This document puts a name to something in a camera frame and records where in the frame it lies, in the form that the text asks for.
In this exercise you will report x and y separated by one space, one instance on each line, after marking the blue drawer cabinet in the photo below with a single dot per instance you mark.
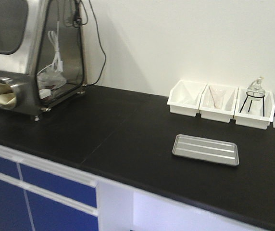
39 195

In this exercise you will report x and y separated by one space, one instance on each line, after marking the white right storage bin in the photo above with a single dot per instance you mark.
255 121

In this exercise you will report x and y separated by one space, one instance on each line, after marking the white middle storage bin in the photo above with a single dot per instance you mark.
225 114

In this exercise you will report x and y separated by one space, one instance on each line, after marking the clear glass beaker in bin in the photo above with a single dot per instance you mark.
219 97

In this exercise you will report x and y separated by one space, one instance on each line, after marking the round glass flask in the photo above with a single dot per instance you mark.
255 89

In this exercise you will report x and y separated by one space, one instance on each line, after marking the white left storage bin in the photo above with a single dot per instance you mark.
185 97

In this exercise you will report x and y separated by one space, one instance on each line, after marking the silver metal tray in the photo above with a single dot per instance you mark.
215 151

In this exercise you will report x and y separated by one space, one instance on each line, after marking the stainless steel glove box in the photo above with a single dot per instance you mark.
41 54

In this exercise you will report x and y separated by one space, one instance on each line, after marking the glass stirring rod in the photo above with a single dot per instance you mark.
212 95

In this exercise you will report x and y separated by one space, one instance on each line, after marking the white storage bin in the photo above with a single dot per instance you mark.
225 114
185 97
255 121

